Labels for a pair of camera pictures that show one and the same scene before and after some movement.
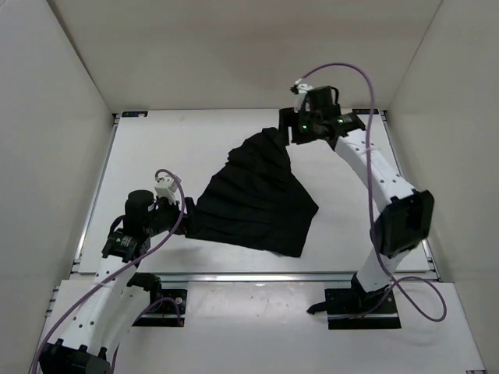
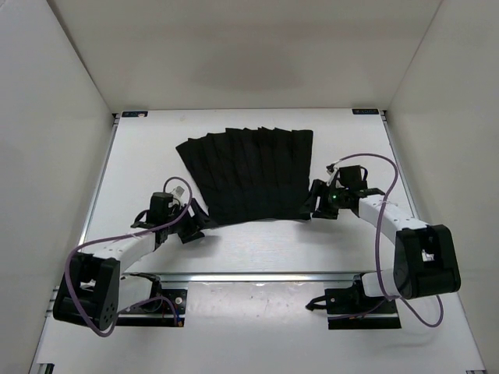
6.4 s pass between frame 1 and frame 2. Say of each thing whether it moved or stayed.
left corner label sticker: stayed
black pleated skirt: moved
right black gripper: moved
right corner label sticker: stayed
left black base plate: stayed
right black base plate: stayed
